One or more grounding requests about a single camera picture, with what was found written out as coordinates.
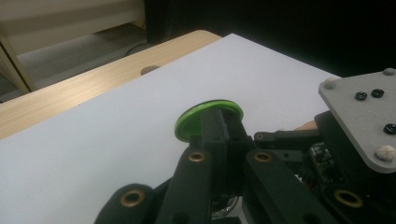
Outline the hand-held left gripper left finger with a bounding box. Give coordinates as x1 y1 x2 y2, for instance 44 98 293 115
163 108 229 224

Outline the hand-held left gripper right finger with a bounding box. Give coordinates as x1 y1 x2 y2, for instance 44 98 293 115
224 110 339 224

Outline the black green bottle cap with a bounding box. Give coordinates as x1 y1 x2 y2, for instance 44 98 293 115
174 99 245 144

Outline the white table board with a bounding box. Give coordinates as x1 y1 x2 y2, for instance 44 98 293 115
0 33 342 224

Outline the black curtain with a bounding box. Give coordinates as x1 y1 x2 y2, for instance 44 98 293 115
144 0 396 78

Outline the round grey table grommet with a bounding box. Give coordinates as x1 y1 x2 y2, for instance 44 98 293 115
139 64 162 77

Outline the light wooden table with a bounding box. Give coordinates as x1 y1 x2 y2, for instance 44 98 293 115
0 29 222 141

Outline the beige low cabinet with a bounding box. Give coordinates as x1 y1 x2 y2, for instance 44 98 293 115
0 0 148 104

